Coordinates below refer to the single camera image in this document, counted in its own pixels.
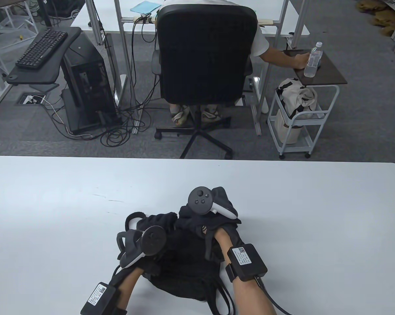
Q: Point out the beige power strip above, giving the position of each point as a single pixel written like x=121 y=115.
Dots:
x=266 y=22

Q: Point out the black keyboard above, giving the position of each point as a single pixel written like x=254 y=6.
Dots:
x=41 y=49

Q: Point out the black office chair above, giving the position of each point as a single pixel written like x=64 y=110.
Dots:
x=204 y=55

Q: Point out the floor power outlet box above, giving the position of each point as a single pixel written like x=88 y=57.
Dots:
x=23 y=98

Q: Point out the white cart with brown top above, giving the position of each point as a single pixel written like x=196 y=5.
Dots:
x=328 y=70

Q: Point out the black computer tower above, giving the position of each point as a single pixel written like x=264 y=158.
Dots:
x=85 y=82

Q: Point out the dark grey tracking controller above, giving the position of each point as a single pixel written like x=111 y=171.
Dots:
x=200 y=200
x=153 y=240

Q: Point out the black curved side desk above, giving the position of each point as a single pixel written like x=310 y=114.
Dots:
x=36 y=77

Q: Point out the black fabric bag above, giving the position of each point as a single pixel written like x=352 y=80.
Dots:
x=187 y=262

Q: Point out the black monitor stand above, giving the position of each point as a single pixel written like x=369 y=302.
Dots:
x=47 y=13

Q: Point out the black wrist sensor box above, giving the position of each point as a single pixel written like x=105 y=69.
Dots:
x=246 y=262
x=98 y=297

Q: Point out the pile of brown cardboard pieces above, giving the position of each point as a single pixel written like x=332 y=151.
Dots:
x=381 y=18

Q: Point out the white desk with metal frame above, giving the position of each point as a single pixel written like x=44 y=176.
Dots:
x=85 y=23

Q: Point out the person's left forearm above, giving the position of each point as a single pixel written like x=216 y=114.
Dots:
x=128 y=288

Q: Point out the clear plastic water bottle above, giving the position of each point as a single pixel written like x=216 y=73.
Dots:
x=312 y=62

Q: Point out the white tote bag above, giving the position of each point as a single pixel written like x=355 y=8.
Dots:
x=287 y=131

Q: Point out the white power strip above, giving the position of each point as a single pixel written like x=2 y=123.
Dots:
x=141 y=18

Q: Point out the white desk frame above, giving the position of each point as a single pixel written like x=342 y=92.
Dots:
x=0 y=97

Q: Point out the light blue paper folder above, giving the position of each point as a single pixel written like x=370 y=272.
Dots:
x=144 y=6

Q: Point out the person's right hand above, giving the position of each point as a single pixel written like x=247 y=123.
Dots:
x=192 y=223

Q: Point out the person's left hand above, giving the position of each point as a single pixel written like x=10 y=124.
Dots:
x=161 y=220

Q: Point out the person's right forearm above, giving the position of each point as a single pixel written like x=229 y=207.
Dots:
x=246 y=295

